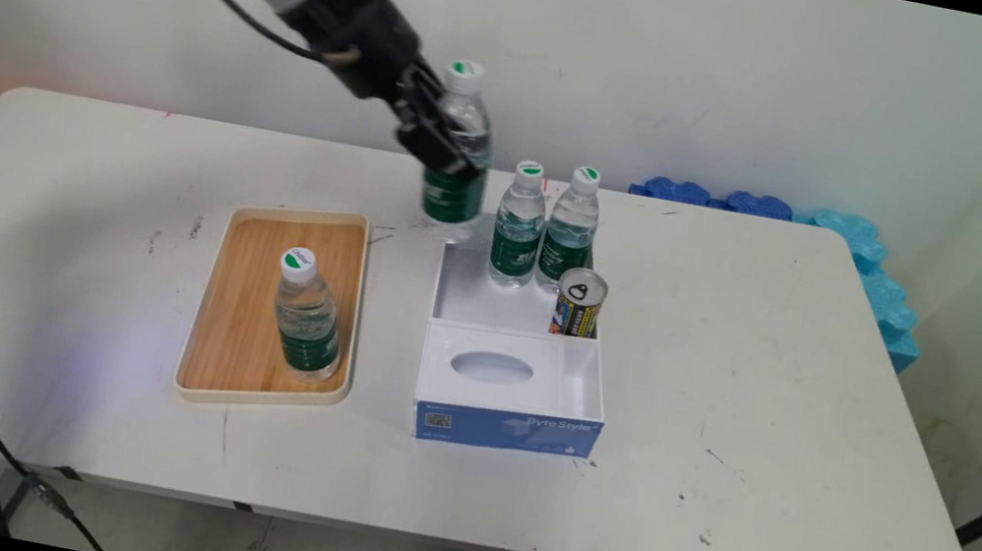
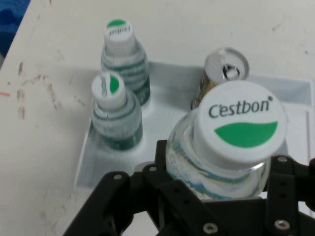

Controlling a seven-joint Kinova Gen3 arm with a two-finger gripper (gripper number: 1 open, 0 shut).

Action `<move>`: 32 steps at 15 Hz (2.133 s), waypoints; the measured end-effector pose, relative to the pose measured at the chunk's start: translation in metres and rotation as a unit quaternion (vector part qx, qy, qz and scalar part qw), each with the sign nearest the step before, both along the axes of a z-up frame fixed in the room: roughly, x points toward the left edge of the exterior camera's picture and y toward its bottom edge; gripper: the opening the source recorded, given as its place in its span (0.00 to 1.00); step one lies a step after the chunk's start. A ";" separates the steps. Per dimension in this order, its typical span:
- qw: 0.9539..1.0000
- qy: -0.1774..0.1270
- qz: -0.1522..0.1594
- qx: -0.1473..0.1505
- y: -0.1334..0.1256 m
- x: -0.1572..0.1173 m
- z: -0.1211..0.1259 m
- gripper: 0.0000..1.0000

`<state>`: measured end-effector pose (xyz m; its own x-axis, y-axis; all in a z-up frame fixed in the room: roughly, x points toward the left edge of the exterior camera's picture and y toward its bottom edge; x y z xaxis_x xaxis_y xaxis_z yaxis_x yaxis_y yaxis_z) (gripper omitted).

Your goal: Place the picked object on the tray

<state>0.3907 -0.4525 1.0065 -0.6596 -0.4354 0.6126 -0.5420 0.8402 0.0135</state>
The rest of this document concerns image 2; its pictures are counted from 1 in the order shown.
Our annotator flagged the colourful drink can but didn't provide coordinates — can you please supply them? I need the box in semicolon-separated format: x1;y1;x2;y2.
190;47;250;111

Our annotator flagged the dark blue foam mat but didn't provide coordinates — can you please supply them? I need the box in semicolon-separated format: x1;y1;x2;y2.
0;0;33;58

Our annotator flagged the water bottle with green label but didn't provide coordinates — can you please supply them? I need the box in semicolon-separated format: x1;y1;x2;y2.
100;19;151;106
165;81;288;200
90;72;144;150

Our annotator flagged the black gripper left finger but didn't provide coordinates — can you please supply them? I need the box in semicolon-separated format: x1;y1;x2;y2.
63;139;212;236

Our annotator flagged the white and blue cardboard box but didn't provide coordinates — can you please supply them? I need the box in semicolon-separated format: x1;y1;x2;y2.
73;60;315;190

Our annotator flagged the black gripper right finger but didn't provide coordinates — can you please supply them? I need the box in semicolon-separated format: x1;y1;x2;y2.
265;154;315;236

